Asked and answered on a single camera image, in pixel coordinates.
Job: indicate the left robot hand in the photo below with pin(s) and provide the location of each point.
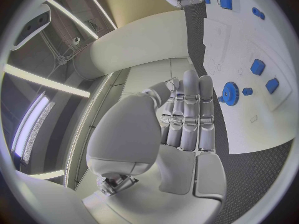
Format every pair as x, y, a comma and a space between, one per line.
126, 134

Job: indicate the white task board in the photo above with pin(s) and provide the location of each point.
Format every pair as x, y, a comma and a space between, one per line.
245, 125

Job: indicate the white rounded column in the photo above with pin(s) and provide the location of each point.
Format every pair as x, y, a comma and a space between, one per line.
140, 41

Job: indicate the blue plug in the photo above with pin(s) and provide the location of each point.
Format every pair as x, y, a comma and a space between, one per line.
255, 11

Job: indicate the glowing light bar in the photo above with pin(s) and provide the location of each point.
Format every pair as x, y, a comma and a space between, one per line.
30, 123

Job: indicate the blue block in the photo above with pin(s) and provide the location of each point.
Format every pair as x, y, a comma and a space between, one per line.
272, 85
257, 67

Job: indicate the blue gear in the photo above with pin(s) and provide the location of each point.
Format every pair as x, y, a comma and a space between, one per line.
230, 94

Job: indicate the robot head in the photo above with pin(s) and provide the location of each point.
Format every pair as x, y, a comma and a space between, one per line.
30, 27

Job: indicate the small white ceiling camera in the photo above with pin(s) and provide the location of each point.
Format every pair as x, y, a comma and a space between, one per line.
76, 40

